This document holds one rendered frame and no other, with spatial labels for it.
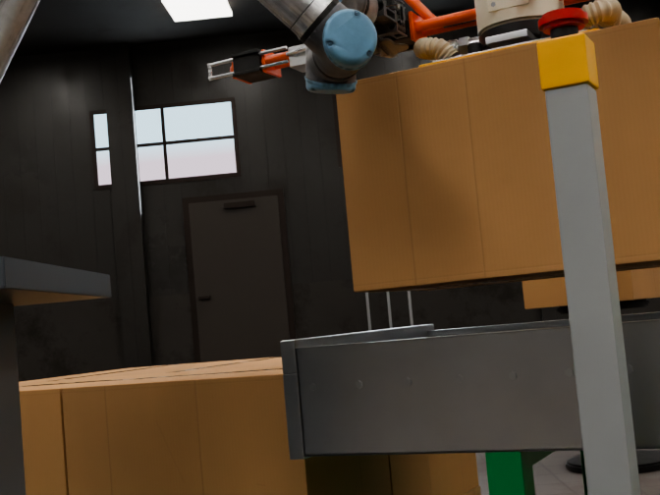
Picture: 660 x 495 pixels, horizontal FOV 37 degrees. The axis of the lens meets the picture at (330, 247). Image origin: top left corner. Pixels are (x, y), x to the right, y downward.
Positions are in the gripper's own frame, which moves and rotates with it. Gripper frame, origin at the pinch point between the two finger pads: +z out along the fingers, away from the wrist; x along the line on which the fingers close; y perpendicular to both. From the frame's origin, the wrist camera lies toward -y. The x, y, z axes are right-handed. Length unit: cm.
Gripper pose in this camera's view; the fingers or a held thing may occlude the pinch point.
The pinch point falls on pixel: (389, 36)
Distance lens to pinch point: 211.8
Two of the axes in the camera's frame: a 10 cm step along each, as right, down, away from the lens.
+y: 8.9, -1.1, -4.4
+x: -0.9, -9.9, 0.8
